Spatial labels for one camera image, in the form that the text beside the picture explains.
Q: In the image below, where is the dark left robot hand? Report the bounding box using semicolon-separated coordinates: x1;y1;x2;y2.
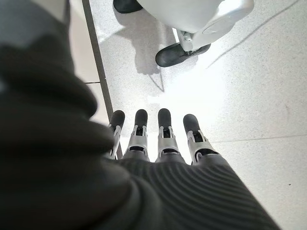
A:
0;0;281;230

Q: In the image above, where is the dark cabinet plinth strip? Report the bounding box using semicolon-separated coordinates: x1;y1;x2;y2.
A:
81;0;123;158

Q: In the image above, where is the black robot left foot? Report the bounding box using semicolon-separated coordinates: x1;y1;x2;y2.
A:
155;43;212;68

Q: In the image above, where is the black robot foot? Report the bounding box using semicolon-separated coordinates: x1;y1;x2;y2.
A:
155;43;212;68
112;0;144;14

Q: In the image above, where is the black robot right foot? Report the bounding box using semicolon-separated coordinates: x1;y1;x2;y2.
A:
112;0;144;14

